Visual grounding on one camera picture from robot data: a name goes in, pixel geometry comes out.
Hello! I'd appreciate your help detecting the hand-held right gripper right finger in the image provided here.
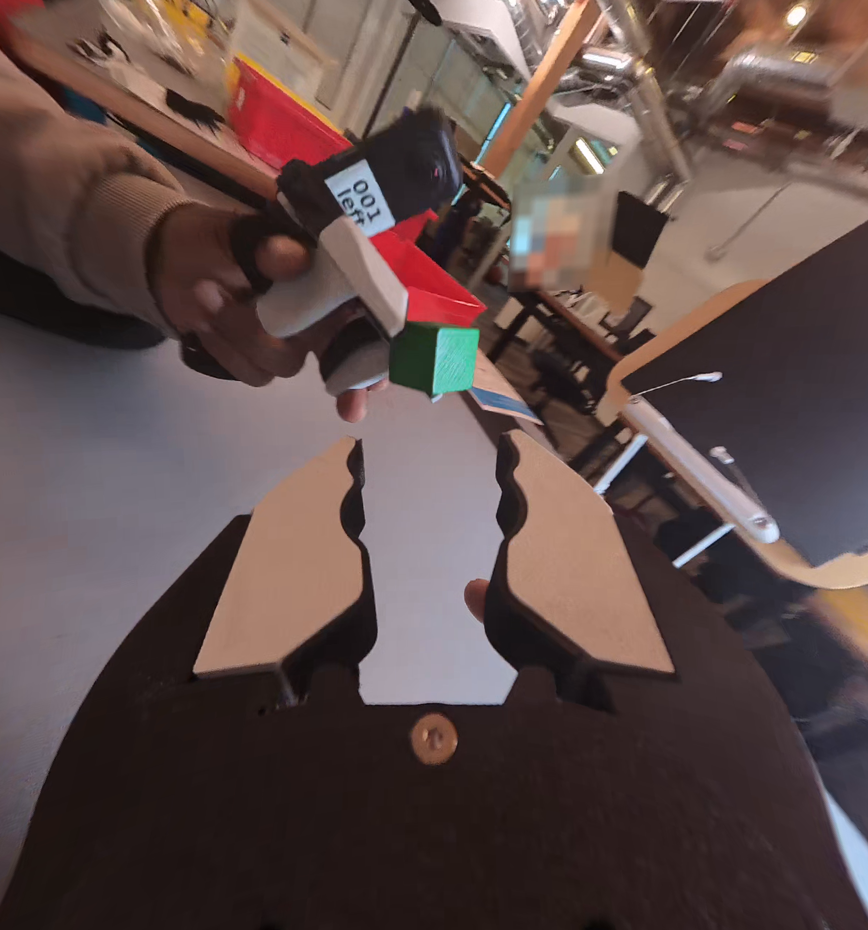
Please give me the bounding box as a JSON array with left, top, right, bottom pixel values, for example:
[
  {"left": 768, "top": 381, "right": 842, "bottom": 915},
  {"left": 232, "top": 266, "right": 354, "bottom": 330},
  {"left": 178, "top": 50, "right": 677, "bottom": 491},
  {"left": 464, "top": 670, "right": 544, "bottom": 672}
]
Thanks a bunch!
[{"left": 483, "top": 429, "right": 677, "bottom": 677}]

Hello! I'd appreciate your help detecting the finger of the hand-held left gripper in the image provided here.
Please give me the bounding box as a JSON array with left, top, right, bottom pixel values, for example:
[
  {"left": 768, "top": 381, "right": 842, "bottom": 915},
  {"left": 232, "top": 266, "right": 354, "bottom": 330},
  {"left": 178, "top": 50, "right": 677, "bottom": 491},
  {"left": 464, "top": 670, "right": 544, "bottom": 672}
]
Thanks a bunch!
[{"left": 320, "top": 217, "right": 411, "bottom": 340}]

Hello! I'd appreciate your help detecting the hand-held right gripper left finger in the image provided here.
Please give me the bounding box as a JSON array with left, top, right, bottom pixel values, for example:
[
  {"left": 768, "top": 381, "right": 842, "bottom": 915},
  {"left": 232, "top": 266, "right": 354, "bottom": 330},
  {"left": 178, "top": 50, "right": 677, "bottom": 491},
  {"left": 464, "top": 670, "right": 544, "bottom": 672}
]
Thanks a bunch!
[{"left": 192, "top": 436, "right": 378, "bottom": 680}]

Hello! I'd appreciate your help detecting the low red plastic bin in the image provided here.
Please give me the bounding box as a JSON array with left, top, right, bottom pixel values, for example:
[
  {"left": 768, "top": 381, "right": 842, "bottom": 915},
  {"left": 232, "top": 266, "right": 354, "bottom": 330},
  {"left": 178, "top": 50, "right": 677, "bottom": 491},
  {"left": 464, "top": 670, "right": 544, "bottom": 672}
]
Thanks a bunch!
[{"left": 371, "top": 209, "right": 488, "bottom": 329}]

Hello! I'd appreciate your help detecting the green wooden cube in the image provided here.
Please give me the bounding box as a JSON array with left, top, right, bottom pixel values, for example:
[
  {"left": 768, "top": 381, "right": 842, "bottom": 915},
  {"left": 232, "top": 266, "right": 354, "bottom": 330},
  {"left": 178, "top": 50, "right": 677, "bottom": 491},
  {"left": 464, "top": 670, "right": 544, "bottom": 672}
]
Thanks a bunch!
[{"left": 388, "top": 321, "right": 481, "bottom": 400}]

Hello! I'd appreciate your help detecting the person's left forearm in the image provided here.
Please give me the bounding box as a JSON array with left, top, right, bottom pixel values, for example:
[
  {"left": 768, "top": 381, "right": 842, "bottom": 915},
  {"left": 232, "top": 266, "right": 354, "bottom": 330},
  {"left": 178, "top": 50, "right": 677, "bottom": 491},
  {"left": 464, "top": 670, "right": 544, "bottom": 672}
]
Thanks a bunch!
[{"left": 0, "top": 15, "right": 197, "bottom": 329}]

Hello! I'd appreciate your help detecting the black object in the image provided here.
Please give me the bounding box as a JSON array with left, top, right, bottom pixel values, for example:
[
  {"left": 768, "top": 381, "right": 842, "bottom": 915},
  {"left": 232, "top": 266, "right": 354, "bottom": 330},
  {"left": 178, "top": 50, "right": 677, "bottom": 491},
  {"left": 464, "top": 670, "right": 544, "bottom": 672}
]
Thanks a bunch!
[{"left": 164, "top": 89, "right": 229, "bottom": 133}]

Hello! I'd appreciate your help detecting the person's left hand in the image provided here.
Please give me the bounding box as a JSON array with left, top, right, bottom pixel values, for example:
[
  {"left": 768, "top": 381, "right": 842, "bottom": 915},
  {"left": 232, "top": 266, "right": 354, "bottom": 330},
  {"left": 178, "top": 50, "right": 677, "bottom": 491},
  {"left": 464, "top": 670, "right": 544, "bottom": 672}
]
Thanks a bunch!
[{"left": 147, "top": 203, "right": 391, "bottom": 424}]

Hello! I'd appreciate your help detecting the white metal rod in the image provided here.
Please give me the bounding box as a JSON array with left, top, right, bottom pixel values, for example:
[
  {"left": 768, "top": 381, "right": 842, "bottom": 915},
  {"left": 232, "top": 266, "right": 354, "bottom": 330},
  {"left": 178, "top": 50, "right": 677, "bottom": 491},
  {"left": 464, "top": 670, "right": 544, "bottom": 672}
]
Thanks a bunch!
[
  {"left": 671, "top": 522, "right": 738, "bottom": 569},
  {"left": 592, "top": 432, "right": 651, "bottom": 496}
]

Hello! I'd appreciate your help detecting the large red plastic bin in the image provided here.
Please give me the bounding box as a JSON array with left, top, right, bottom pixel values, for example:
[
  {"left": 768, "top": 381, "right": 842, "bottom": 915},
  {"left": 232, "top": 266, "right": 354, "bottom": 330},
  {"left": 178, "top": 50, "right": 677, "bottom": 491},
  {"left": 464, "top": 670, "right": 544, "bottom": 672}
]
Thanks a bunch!
[{"left": 225, "top": 57, "right": 353, "bottom": 173}]

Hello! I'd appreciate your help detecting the yellow plastic bin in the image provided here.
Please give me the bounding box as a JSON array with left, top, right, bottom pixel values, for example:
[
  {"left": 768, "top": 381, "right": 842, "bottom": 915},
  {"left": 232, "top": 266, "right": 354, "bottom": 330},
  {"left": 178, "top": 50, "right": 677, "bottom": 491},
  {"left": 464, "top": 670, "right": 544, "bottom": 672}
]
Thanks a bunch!
[{"left": 227, "top": 53, "right": 349, "bottom": 137}]

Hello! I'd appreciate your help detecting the blue white paper sheet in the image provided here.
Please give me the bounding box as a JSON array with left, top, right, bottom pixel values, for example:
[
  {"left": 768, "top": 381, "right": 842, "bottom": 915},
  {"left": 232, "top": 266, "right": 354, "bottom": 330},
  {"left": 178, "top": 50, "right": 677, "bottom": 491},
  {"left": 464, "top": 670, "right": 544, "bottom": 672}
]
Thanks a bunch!
[{"left": 469, "top": 351, "right": 545, "bottom": 426}]

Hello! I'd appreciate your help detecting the long wooden desk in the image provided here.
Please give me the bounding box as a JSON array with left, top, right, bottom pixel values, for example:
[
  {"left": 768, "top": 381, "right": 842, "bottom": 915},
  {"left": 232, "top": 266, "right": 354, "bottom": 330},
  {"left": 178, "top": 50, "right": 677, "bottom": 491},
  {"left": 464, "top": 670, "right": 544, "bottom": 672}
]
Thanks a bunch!
[{"left": 509, "top": 285, "right": 625, "bottom": 366}]

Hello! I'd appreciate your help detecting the beige chair with black cover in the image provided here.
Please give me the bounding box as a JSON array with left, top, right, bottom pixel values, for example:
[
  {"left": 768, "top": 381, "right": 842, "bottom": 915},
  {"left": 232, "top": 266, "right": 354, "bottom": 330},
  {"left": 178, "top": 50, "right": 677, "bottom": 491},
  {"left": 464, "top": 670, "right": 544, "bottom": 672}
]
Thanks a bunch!
[{"left": 585, "top": 189, "right": 672, "bottom": 308}]

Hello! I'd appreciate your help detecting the wooden table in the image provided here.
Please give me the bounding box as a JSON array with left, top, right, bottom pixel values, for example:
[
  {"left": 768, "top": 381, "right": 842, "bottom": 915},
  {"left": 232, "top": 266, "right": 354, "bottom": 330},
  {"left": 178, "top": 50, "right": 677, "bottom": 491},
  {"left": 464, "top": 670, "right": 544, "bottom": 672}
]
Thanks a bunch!
[{"left": 4, "top": 28, "right": 284, "bottom": 209}]

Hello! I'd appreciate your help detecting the black board with wooden rim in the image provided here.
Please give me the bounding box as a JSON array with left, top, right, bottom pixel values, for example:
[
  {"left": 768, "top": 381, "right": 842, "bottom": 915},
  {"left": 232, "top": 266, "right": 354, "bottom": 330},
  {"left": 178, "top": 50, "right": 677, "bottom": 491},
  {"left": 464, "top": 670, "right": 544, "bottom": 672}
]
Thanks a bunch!
[{"left": 596, "top": 202, "right": 868, "bottom": 591}]

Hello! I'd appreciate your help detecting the wooden desk black frame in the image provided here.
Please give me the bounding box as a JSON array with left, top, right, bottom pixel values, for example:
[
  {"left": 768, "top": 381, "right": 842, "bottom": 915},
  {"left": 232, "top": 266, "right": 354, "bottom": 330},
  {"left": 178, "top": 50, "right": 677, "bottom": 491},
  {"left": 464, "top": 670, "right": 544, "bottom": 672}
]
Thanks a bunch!
[{"left": 462, "top": 162, "right": 516, "bottom": 213}]

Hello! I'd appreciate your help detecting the white metal bracket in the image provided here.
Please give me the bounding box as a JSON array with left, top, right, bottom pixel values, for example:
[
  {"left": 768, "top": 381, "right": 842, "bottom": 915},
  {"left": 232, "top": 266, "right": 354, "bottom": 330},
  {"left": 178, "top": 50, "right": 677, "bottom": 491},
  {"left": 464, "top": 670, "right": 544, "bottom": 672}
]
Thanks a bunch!
[{"left": 625, "top": 371, "right": 781, "bottom": 546}]

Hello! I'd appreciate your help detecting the silver ventilation duct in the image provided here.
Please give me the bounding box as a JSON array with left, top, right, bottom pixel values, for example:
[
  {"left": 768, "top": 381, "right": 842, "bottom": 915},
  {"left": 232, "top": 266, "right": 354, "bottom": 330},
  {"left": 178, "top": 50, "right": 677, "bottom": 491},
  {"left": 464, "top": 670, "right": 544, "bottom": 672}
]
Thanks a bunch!
[
  {"left": 607, "top": 0, "right": 698, "bottom": 184},
  {"left": 701, "top": 46, "right": 843, "bottom": 111}
]

